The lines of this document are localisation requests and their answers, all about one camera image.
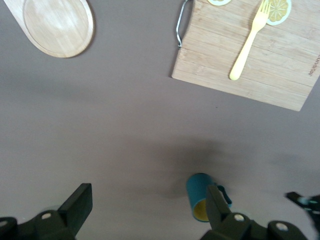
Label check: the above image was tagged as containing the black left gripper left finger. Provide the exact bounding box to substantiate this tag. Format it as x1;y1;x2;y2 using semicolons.
0;183;94;240

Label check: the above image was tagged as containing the teal mug with yellow inside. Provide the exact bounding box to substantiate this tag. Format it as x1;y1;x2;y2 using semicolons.
185;172;233;223

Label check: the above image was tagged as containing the lemon slice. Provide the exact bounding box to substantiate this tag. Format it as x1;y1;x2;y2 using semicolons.
207;0;233;7
264;0;293;26

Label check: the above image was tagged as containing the wooden mug rack with pegs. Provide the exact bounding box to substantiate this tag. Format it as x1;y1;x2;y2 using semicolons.
3;0;95;59

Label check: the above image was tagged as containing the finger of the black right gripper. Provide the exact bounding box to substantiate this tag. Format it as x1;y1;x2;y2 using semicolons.
286;191;320;216

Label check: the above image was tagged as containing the bamboo cutting board, metal handle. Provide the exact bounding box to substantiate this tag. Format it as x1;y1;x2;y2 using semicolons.
171;0;320;112

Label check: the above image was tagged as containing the yellow plastic fork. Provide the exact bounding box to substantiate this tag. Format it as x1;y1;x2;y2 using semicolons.
229;0;271;81

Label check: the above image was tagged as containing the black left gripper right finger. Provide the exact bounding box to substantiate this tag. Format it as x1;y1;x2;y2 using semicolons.
199;185;309;240

